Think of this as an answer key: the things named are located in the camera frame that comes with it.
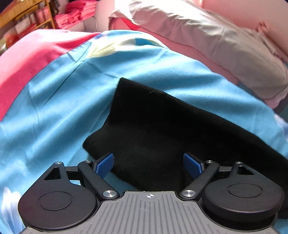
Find black pants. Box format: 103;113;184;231
82;77;288;220

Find blue floral bed sheet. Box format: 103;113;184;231
1;30;287;233

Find grey pillow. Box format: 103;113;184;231
109;1;287;107

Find pink red clothes pile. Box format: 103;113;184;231
54;1;97;29

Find wooden shelf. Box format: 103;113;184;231
1;1;55;46

